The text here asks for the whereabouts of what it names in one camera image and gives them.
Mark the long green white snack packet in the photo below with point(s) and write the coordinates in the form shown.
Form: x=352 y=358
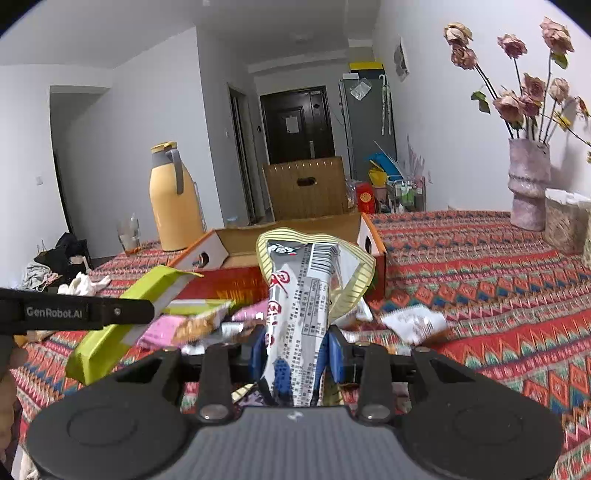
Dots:
x=198 y=323

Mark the folded umbrella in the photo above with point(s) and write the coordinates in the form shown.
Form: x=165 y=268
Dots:
x=385 y=106

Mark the dark entrance door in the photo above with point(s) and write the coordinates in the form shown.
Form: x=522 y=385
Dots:
x=295 y=150

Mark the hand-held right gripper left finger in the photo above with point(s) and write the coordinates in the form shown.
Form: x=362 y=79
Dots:
x=258 y=355

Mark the black bag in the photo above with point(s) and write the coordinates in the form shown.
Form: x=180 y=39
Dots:
x=69 y=251

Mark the yellow flower branches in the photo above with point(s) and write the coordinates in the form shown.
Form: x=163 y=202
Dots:
x=562 y=121

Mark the grey striped-edge snack packet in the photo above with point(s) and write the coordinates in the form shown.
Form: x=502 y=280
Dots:
x=300 y=300

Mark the yellow box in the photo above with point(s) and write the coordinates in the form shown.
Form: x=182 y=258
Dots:
x=367 y=65

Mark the glass cup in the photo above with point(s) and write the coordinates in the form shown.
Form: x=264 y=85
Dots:
x=129 y=240

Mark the floral white vase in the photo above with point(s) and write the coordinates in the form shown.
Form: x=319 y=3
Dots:
x=587 y=249

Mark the wall poster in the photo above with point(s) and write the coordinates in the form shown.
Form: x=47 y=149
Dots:
x=401 y=60

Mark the orange cardboard box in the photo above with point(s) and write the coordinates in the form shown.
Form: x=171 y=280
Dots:
x=221 y=286

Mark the white crumpled cloth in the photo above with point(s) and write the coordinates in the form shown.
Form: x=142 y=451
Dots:
x=83 y=284

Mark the blue bag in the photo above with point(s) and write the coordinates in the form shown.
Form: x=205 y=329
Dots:
x=381 y=162

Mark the person's left forearm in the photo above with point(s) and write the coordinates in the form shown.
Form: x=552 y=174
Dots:
x=7 y=401

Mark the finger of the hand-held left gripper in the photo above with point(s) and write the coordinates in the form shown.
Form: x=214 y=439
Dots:
x=122 y=314

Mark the yellow bag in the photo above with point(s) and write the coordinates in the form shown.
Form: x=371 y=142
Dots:
x=376 y=177

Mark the red box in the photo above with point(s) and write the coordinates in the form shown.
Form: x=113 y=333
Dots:
x=364 y=198

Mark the pink decorative branches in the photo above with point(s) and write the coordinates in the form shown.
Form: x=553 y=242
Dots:
x=414 y=154

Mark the metal utility cart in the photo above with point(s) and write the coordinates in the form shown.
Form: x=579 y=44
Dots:
x=406 y=194

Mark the grey cloth pile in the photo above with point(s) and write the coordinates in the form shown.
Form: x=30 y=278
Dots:
x=39 y=274

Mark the clear plastic bag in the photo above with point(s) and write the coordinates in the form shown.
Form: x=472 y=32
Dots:
x=361 y=89

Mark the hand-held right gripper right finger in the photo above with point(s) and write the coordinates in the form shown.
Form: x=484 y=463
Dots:
x=339 y=355

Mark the woven tissue box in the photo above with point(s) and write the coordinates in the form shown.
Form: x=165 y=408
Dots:
x=565 y=221

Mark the dried pink roses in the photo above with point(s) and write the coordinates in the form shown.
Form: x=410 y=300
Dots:
x=510 y=104

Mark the yellow thermos jug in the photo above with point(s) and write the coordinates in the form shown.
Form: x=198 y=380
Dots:
x=171 y=207

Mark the grey refrigerator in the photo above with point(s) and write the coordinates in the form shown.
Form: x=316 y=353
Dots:
x=364 y=131

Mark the pink ceramic vase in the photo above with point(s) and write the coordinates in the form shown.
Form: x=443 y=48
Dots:
x=528 y=184

